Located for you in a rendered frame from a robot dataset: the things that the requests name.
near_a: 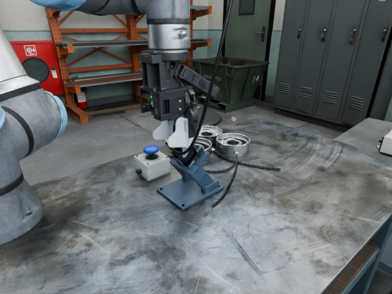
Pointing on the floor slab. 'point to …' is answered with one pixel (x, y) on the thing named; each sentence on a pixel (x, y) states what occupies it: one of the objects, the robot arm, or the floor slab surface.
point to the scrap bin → (231, 81)
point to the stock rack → (136, 46)
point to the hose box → (44, 67)
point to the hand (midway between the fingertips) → (181, 148)
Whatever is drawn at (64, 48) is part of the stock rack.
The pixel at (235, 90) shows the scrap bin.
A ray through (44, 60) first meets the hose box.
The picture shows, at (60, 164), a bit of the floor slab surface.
